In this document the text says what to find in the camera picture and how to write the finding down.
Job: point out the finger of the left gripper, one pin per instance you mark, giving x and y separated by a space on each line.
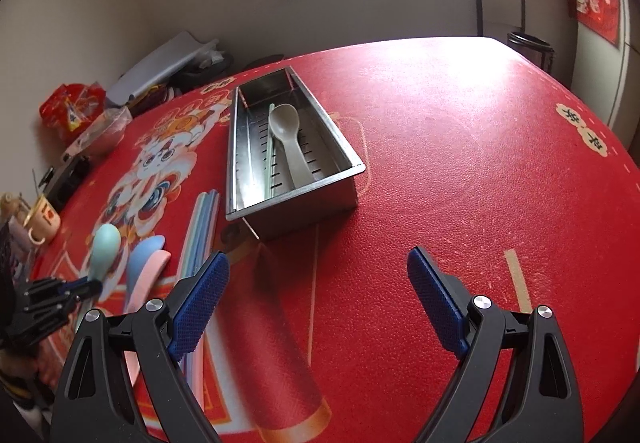
40 321
65 287

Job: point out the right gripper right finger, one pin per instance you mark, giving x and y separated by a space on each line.
444 300

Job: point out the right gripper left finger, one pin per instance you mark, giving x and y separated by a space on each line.
192 303

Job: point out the pink chopstick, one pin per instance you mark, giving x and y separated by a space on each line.
191 234

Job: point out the green ceramic spoon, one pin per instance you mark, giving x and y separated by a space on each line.
104 252

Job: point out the blue ceramic spoon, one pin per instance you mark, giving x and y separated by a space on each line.
138 258

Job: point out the pink ceramic spoon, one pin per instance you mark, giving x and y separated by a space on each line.
151 270

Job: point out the blue chopstick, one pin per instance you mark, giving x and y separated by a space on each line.
212 205

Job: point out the white mug with red print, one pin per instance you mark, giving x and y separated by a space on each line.
42 222

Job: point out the black device on table edge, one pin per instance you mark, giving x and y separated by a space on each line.
60 183

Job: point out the red festive table mat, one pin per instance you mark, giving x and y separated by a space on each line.
501 174

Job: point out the stainless steel cutlery tray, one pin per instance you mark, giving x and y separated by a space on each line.
330 157

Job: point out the metal bowl with plastic wrap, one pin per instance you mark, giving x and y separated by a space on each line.
101 136

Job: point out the red snack bag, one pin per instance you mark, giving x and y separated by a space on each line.
71 109

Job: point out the beige ceramic spoon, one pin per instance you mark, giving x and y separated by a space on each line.
285 127

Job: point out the white folded board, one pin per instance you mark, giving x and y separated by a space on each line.
157 66

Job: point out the black round trash bin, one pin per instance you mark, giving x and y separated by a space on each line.
536 50

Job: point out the white refrigerator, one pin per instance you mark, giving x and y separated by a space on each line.
606 77

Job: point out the black metal chair frame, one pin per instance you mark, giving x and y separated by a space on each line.
497 18

